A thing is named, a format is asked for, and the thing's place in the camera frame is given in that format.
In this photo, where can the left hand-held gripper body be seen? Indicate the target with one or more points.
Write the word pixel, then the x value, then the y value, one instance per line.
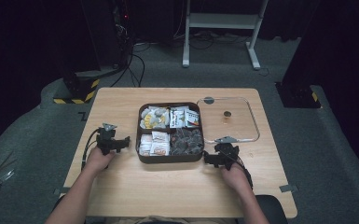
pixel 106 140

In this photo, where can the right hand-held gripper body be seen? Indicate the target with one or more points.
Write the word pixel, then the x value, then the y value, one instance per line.
pixel 227 152

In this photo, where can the person's left hand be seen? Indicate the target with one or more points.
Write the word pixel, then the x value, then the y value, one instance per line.
pixel 99 160

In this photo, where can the person's right hand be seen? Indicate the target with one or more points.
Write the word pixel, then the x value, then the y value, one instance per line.
pixel 235 178

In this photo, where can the pile of dark wrapped candies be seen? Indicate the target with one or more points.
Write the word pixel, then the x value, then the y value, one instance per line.
pixel 186 142

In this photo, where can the clear plastic tray lid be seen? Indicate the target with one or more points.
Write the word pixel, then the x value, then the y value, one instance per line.
pixel 236 124

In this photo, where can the pile of white orange packets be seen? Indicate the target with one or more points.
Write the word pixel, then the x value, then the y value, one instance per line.
pixel 155 145

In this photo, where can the pile of yellow white packets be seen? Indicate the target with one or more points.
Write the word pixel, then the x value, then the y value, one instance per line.
pixel 154 118

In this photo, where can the brown divided snack tray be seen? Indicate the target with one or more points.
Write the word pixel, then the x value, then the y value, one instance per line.
pixel 169 160

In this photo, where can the white packet red green print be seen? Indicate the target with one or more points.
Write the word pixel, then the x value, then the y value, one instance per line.
pixel 192 118

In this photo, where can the white packet with dark print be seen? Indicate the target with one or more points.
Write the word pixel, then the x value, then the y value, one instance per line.
pixel 177 118

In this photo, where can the black stand yellow striped base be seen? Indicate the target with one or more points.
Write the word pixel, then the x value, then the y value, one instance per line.
pixel 80 90

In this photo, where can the grey tape piece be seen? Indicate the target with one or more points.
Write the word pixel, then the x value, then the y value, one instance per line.
pixel 288 188
pixel 61 191

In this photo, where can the black chair seat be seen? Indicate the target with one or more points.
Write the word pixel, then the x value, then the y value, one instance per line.
pixel 272 208

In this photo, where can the black computer tower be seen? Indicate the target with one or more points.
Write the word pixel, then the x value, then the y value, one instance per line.
pixel 121 31

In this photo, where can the white metal stand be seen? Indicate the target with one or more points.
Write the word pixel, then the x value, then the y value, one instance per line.
pixel 223 21

